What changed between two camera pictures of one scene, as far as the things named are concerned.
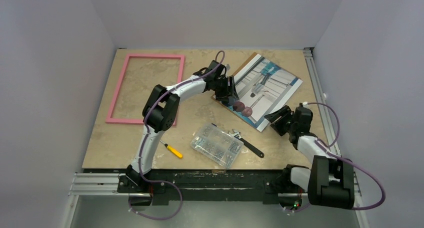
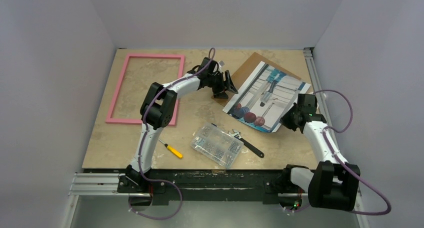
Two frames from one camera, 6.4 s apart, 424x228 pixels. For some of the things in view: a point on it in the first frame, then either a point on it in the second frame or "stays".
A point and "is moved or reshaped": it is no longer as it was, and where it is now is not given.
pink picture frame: (139, 121) stays
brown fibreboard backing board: (217, 98) -> (243, 73)
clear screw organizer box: (217, 144) stays
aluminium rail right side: (322, 98) stays
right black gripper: (282, 121) -> (289, 121)
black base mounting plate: (165, 185) stays
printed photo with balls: (263, 87) is moved or reshaped
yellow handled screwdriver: (171, 149) stays
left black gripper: (229, 90) stays
